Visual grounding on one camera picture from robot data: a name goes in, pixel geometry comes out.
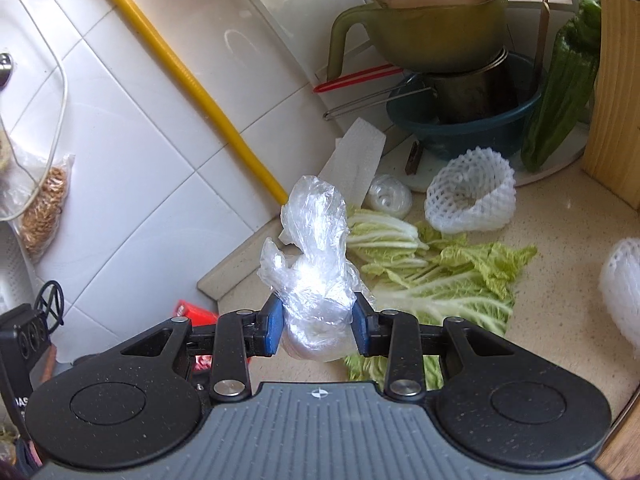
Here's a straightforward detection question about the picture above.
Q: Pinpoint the black cable loop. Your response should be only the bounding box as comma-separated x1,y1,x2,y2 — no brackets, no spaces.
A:
36,280,67,332

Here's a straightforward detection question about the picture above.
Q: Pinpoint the metal wire utensil handle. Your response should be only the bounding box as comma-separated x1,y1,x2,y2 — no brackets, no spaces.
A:
322,85,436,121

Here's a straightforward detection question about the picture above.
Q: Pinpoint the green plastic jug bowl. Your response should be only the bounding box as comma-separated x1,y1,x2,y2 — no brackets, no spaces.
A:
327,0,512,78

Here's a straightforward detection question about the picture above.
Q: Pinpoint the wooden knife block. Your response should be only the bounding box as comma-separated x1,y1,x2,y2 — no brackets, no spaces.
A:
582,0,640,201

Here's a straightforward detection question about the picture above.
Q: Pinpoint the red utensil handle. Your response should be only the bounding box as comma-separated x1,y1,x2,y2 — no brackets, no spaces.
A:
313,64,406,93

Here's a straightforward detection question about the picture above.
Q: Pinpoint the long green pepper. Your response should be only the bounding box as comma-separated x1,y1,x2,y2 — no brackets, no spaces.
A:
520,0,603,173

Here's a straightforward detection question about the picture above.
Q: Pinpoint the clear plastic bag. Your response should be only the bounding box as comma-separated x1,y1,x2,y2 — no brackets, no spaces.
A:
257,175,378,363

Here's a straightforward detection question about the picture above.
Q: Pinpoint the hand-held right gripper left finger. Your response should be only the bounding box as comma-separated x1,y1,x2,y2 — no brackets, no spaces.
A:
119,294,287,403

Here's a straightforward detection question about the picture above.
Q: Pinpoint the yellow hose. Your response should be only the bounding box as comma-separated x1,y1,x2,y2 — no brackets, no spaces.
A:
79,0,290,206

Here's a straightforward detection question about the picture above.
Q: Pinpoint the napa cabbage leaf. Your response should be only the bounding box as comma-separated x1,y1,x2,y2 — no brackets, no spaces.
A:
367,241,539,337
346,206,432,277
344,354,445,394

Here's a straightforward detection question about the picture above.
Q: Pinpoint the small brown stick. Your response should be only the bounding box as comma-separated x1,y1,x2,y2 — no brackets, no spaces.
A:
405,141,423,176

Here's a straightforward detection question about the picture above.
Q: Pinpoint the red packet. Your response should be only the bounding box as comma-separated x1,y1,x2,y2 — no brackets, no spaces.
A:
172,300,221,376

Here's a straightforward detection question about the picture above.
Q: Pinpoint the white foam fruit net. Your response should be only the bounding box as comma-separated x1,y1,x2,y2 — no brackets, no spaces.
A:
599,237,640,346
424,149,517,233

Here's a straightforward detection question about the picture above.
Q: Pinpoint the white round tray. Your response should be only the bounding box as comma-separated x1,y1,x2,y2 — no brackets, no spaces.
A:
222,0,593,193

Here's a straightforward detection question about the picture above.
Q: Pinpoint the wooden chopstick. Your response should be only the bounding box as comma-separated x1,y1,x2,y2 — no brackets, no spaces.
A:
535,0,551,81

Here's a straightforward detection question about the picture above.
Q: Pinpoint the white paper towel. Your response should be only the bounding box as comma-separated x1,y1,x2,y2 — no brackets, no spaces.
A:
317,117,388,203

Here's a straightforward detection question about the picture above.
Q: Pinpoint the small clear plastic wad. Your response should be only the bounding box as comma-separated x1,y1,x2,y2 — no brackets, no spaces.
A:
362,175,413,218

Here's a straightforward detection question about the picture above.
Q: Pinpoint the steel pot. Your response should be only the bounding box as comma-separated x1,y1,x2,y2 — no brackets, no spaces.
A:
425,47,518,123

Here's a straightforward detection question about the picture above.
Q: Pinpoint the bag of dried brown food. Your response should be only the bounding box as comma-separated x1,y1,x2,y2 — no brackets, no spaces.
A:
10,154,76,261

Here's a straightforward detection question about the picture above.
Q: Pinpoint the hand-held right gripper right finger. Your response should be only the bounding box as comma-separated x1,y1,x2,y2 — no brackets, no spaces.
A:
350,294,518,403

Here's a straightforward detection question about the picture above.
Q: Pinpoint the blue plastic basin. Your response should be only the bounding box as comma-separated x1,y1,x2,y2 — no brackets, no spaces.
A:
386,52,543,161

